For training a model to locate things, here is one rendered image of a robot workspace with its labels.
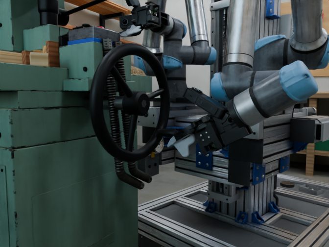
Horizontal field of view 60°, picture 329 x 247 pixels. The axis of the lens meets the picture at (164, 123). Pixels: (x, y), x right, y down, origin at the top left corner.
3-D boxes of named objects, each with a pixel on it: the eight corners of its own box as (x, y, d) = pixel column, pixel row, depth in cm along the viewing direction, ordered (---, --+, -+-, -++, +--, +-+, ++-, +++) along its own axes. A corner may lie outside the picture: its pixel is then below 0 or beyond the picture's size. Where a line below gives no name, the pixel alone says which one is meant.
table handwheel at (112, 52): (75, 108, 52) (142, 16, 67) (16, 106, 63) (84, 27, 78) (145, 185, 72) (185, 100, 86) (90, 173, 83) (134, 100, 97)
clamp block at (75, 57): (93, 78, 69) (92, 40, 68) (58, 80, 77) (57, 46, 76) (132, 81, 81) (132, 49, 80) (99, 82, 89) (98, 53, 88)
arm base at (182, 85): (174, 97, 157) (174, 79, 156) (195, 97, 146) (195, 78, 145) (153, 97, 146) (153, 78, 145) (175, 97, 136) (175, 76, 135)
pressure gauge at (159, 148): (154, 160, 98) (154, 136, 97) (145, 158, 100) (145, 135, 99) (164, 156, 103) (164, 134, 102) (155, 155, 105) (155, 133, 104)
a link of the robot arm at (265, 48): (255, 74, 119) (256, 40, 117) (291, 72, 112) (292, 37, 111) (248, 72, 108) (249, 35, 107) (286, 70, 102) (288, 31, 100)
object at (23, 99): (18, 109, 64) (17, 90, 64) (-25, 106, 76) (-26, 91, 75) (133, 104, 97) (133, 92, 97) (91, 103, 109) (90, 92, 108)
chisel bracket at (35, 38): (50, 53, 82) (49, 23, 82) (23, 57, 90) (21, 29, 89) (71, 56, 89) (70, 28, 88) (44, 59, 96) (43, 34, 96)
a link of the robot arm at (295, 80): (322, 90, 58) (320, 94, 51) (272, 115, 64) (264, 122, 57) (301, 57, 59) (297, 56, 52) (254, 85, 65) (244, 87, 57)
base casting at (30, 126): (10, 150, 63) (8, 108, 62) (-83, 131, 95) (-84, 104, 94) (138, 129, 100) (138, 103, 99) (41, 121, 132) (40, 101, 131)
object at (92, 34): (93, 41, 70) (93, 18, 69) (64, 46, 76) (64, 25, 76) (129, 49, 81) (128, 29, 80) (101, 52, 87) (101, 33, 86)
